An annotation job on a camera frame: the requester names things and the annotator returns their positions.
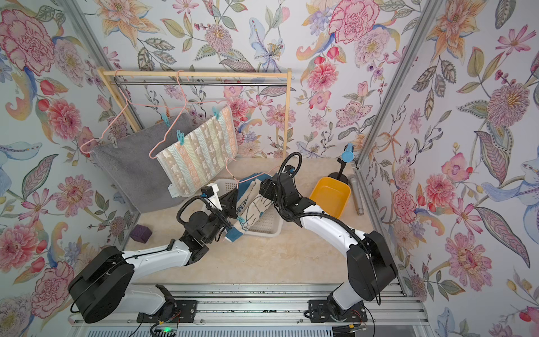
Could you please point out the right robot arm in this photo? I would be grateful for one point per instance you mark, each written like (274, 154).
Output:
(370, 265)

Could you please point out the silver metal cylinder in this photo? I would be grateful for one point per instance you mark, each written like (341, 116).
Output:
(356, 193)

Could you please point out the purple cube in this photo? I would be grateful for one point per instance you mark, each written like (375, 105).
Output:
(140, 234)

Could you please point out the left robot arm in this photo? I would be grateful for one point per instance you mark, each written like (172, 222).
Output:
(107, 284)

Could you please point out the pastel striped bunny towel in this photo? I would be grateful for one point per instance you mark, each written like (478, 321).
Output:
(205, 153)

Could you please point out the cream blue cartoon towel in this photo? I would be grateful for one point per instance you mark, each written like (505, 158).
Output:
(250, 206)

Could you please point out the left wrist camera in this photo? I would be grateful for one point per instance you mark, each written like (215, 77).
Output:
(210, 192)

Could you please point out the clear clothespin on grey towel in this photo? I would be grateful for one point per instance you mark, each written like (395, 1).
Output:
(113, 140)

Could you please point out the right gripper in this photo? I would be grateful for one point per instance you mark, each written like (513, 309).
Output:
(269, 189)

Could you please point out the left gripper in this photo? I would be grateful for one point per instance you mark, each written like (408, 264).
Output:
(229, 208)

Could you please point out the metal linear rail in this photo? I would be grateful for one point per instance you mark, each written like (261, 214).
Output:
(297, 305)

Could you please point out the grey terry towel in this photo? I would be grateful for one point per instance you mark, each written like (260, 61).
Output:
(140, 179)

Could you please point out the teal clothespin on striped towel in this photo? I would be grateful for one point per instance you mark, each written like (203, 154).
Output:
(181, 137)

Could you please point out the black stand blue knob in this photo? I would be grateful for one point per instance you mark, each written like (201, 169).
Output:
(346, 157)

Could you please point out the yellow plastic bin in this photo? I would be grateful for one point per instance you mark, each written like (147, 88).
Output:
(331, 195)

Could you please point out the teal clothespin on grey towel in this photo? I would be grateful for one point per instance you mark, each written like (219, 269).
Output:
(165, 119)

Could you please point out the white perforated plastic basket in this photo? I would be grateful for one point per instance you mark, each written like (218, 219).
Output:
(265, 223)

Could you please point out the wooden clothes rack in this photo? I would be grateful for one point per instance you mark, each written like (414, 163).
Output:
(230, 87)

